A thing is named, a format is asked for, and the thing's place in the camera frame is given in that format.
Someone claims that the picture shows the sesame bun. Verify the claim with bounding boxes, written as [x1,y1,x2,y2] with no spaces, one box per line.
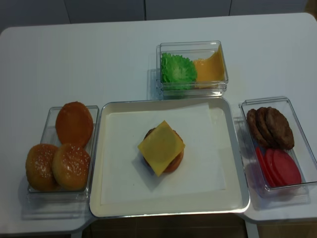
[25,143,59,191]
[52,143,91,191]

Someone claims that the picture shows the green lettuce leaf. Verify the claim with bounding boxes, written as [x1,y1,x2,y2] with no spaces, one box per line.
[161,53,197,90]

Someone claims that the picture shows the clear lettuce cheese container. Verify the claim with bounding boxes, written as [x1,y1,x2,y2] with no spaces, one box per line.
[156,41,229,98]

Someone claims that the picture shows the brown patty on burger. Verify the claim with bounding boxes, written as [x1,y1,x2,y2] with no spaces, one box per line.
[144,127,182,140]

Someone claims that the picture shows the yellow cheese slice on burger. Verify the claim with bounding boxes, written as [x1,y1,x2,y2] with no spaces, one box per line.
[138,121,185,177]

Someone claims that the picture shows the bottom bun on tray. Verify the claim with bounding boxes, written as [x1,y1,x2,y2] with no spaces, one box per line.
[142,148,185,174]

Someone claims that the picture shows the white paper sheet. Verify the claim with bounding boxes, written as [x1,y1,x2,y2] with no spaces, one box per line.
[101,101,226,204]

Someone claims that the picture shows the yellow cheese slices in container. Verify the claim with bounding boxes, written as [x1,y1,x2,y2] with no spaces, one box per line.
[193,47,225,88]

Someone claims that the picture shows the plain orange bun half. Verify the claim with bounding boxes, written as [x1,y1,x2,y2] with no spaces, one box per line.
[55,102,93,147]

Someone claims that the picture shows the back brown patty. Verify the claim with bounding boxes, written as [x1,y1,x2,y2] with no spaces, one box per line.
[247,109,269,148]

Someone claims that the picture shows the middle brown patty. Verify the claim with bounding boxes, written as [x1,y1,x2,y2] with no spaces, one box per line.
[256,107,279,149]

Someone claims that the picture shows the back red tomato slice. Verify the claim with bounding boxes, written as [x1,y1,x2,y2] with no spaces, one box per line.
[256,147,275,187]

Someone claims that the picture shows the red tomato slice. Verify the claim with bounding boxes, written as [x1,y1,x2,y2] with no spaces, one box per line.
[264,149,283,187]
[256,147,275,187]
[272,149,302,185]

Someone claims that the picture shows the clear bun container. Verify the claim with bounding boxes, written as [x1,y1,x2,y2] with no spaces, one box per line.
[27,106,100,201]

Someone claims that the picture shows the white metal serving tray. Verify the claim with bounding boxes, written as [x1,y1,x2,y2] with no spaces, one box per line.
[89,97,250,219]

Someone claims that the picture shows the front brown patty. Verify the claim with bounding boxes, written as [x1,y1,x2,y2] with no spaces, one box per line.
[265,107,295,150]

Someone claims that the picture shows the middle red tomato slice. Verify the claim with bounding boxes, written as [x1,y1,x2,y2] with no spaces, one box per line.
[264,149,283,187]

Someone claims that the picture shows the clear patty tomato container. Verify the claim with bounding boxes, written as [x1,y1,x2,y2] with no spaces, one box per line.
[237,97,317,200]

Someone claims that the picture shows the front red tomato slice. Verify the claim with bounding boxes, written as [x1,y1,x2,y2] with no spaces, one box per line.
[272,149,302,185]

